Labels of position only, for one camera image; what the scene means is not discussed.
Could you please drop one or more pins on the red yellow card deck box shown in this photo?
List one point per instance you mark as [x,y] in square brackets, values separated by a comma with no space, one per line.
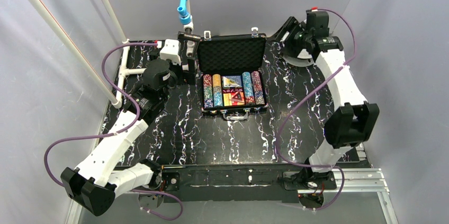
[227,100]

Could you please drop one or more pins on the triangular red black token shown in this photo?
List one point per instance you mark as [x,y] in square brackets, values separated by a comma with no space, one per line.
[237,98]

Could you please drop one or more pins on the chip row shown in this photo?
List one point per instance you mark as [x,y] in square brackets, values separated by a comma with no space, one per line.
[217,90]
[257,88]
[248,88]
[207,91]

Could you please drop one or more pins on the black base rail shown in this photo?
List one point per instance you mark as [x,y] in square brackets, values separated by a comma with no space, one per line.
[242,182]

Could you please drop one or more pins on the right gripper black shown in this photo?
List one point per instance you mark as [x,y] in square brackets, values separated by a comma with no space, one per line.
[287,34]

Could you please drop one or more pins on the grey filament spool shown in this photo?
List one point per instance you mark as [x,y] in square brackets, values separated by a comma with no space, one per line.
[303,59]

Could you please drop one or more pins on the red dice in case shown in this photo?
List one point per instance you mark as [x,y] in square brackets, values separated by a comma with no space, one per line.
[232,90]

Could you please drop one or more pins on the metal pole with clamp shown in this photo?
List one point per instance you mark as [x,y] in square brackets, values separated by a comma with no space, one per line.
[192,39]

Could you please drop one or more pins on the clear dealer button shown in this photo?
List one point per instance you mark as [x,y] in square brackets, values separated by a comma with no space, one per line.
[232,83]

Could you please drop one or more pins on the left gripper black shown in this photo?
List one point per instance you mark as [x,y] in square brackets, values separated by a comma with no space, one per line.
[189,64]

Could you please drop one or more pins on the white PVC pipe frame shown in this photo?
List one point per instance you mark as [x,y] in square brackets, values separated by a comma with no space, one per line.
[83,25]

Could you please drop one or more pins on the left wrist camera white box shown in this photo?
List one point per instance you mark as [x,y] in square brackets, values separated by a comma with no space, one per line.
[170,51]

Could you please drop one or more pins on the black poker chip case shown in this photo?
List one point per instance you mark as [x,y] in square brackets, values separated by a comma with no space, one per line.
[232,55]

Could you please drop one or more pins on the chip row far left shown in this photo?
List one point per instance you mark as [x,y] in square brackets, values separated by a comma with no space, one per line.
[207,91]

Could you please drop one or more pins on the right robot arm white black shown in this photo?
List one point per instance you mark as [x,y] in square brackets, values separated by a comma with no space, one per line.
[354,117]

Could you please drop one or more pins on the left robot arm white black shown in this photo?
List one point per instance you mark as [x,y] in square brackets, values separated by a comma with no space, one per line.
[93,183]

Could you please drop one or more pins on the chip row far right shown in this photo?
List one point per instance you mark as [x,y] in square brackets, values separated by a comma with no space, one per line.
[257,88]

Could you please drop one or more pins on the blue card deck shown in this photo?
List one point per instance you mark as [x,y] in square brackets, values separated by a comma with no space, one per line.
[236,78]

